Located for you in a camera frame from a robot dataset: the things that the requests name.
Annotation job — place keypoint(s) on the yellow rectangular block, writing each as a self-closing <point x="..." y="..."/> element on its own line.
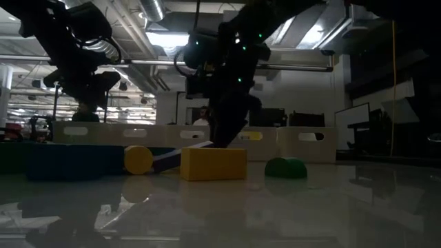
<point x="213" y="163"/>

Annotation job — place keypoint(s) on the red object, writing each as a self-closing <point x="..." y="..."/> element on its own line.
<point x="13" y="130"/>

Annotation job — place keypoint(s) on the long yellow wooden block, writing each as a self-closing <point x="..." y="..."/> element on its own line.
<point x="253" y="136"/>

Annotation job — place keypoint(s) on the white column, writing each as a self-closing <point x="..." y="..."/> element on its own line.
<point x="5" y="96"/>

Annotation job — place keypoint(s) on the person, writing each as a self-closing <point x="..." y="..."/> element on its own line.
<point x="84" y="116"/>
<point x="201" y="118"/>

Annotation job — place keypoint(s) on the horizontal ceiling pipe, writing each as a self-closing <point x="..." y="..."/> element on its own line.
<point x="296" y="67"/>

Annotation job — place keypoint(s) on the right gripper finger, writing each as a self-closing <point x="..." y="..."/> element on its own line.
<point x="218" y="124"/>
<point x="237" y="113"/>

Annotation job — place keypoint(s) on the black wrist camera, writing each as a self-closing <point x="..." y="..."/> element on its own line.
<point x="89" y="20"/>
<point x="201" y="48"/>

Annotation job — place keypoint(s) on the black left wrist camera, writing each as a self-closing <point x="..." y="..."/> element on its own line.
<point x="89" y="20"/>

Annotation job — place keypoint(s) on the green half-round block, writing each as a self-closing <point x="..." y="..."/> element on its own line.
<point x="286" y="168"/>

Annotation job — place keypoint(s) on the blue wooden block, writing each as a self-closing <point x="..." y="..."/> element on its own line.
<point x="51" y="163"/>
<point x="100" y="162"/>

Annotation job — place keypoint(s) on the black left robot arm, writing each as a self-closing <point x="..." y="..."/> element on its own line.
<point x="51" y="34"/>

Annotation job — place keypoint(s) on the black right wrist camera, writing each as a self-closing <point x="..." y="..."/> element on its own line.
<point x="201" y="48"/>

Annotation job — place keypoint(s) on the black monitor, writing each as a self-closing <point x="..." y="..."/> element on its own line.
<point x="267" y="117"/>
<point x="306" y="119"/>

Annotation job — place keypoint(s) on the ceiling light panel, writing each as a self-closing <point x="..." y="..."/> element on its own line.
<point x="167" y="38"/>

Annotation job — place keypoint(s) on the yellow wooden cylinder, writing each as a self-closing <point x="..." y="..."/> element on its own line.
<point x="138" y="159"/>

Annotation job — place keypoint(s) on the whiteboard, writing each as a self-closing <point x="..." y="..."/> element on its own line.
<point x="351" y="125"/>

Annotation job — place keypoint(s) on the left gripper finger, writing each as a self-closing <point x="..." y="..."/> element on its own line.
<point x="98" y="98"/>
<point x="74" y="98"/>

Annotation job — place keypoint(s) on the silver ceiling duct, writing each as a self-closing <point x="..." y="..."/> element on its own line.
<point x="151" y="8"/>

